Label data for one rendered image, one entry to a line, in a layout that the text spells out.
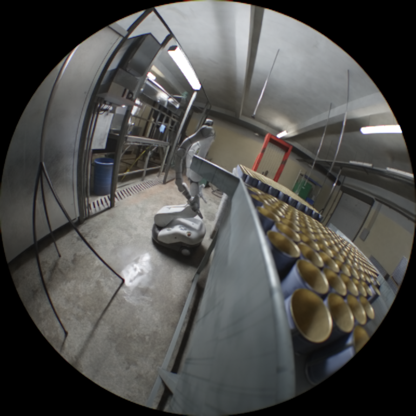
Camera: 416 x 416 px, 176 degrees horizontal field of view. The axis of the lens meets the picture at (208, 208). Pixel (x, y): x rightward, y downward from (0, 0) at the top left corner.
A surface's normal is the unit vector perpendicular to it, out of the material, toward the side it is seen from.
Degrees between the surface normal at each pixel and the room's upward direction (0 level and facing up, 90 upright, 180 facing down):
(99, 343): 0
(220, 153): 90
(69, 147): 90
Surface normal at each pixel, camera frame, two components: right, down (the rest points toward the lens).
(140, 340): 0.35, -0.85
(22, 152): 0.92, 0.39
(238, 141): -0.18, 0.34
